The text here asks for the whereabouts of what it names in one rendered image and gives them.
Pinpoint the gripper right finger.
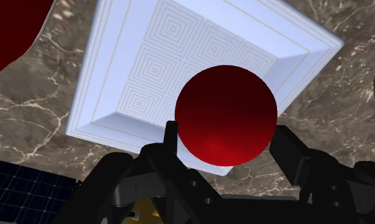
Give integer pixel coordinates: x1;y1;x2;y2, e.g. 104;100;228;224
269;124;375;224

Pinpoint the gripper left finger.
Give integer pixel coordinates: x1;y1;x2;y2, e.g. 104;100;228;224
52;120;226;224

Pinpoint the red ball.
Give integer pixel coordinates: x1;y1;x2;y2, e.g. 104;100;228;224
174;64;278;167

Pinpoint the yellow object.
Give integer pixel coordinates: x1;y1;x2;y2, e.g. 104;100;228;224
121;199;163;224

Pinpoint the white square patterned plate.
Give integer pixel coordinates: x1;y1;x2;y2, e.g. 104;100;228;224
65;0;345;177

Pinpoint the dark blue grid panel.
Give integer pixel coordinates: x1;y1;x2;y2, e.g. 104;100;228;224
0;157;82;224

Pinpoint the dark red round object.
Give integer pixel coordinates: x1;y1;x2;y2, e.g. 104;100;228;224
0;0;56;79

